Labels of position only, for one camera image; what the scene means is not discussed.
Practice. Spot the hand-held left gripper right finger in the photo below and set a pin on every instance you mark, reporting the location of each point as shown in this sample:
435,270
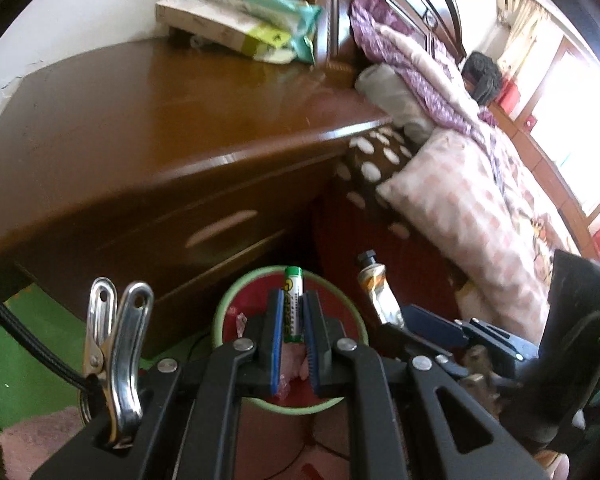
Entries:
310,345

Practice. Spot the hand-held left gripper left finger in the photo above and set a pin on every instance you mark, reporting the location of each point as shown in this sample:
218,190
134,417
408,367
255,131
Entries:
278,340

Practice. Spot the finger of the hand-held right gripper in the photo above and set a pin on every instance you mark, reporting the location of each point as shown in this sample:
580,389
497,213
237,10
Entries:
432,324
452,367

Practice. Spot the green white battery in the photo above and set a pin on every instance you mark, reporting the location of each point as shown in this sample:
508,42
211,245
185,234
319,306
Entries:
293,305

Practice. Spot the green plastic bin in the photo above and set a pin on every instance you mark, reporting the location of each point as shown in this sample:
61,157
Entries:
342,305

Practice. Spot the metal ointment tube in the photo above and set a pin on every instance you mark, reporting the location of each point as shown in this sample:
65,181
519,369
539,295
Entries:
380,290

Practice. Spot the green wet wipes packet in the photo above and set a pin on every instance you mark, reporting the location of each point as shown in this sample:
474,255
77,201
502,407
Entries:
275,10

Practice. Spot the red bed base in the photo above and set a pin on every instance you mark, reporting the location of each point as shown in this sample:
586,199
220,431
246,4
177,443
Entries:
380,270

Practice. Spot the pink checkered pillow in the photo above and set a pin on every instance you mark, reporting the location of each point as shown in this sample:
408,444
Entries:
470,210

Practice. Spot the pink cartoon quilt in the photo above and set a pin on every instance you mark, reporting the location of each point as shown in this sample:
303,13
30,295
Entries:
530,200

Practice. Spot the metal spring clip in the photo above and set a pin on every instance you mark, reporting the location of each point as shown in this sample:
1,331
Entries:
115,360

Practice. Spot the brown polka dot pillow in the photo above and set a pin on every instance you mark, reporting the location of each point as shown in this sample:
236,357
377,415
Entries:
375,160

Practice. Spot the grey pillow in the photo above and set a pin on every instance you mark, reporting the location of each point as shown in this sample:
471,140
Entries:
395,95

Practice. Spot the red box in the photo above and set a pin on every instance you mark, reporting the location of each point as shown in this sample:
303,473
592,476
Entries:
510,95

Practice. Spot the bright window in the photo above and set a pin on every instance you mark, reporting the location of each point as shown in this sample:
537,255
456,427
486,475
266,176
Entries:
580,110

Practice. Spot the wooden nightstand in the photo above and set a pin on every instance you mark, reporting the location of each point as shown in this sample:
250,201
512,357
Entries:
130,135

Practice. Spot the black cloth bundle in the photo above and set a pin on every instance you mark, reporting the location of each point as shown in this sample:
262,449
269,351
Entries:
482,75

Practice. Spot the green floor mat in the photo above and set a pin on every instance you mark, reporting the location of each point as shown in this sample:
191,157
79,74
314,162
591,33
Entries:
20,360

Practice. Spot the pink fluffy rug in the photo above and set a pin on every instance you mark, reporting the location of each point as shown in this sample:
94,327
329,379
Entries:
30,445

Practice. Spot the light patterned curtain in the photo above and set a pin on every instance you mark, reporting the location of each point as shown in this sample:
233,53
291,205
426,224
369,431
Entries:
525,25

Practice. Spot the white cardboard box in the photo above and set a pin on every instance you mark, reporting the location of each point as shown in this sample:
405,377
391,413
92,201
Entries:
215,22

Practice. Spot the dark wooden headboard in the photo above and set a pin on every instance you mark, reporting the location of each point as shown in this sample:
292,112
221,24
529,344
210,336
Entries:
395,0

